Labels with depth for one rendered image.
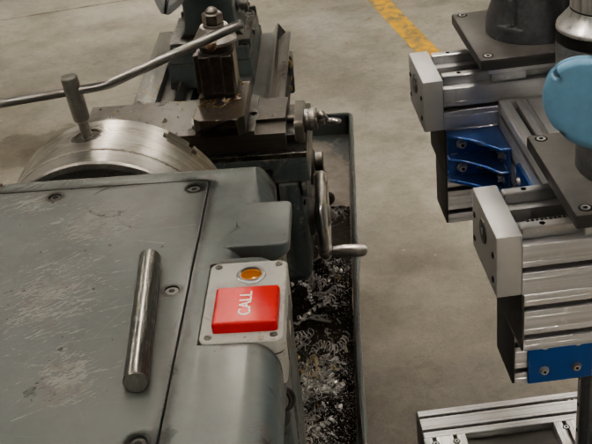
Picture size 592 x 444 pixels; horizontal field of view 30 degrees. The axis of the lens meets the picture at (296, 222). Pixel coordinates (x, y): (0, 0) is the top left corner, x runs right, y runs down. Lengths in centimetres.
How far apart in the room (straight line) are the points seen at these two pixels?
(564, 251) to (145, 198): 53
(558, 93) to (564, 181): 22
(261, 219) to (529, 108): 75
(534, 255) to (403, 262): 201
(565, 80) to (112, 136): 59
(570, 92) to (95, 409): 60
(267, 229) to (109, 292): 18
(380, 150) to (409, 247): 70
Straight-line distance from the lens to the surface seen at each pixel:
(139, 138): 146
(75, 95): 144
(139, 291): 105
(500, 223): 141
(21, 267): 117
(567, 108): 123
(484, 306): 321
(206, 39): 139
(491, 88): 184
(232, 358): 98
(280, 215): 118
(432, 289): 328
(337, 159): 285
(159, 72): 264
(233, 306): 102
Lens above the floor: 184
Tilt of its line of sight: 30 degrees down
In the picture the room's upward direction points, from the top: 6 degrees counter-clockwise
